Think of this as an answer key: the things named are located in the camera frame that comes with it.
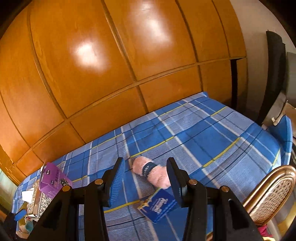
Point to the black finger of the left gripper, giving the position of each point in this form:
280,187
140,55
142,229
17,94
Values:
18,216

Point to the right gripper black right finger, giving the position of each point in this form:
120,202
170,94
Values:
230,219

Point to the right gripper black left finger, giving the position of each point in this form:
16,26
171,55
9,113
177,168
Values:
60,219

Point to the blue tissue pack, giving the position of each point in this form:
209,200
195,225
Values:
158,205

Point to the pink fluffy dishcloth roll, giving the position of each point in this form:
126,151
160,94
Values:
157,175

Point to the blue plush doll pink dress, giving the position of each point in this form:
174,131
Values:
29,225

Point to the gold metal tray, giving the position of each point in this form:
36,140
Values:
21,230

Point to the ornate silver tissue box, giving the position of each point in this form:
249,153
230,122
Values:
37,201

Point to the rattan chair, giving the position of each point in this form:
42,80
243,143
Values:
269,196

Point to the purple cardboard snack box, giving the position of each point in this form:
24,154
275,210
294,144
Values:
52,180

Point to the blue plaid bed sheet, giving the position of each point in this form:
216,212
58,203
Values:
215,144

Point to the wooden wardrobe wall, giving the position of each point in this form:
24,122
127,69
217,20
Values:
72,71

